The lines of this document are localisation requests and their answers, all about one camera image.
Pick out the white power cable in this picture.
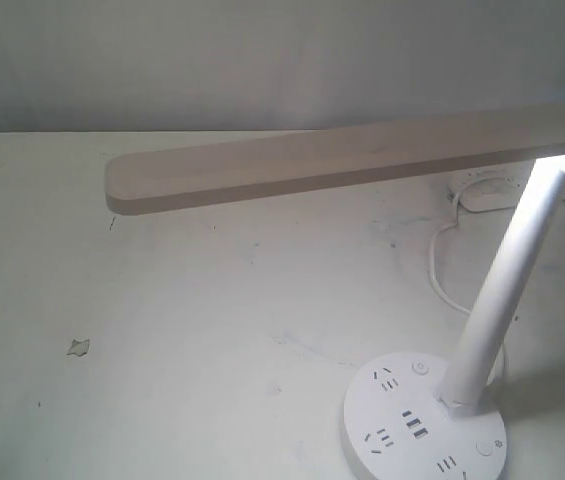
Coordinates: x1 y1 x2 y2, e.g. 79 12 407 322
429 175 510 377

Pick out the white power strip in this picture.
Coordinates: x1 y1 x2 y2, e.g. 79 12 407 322
445 168 565 212

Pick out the white desk lamp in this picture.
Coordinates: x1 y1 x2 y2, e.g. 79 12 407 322
104 103 565 479

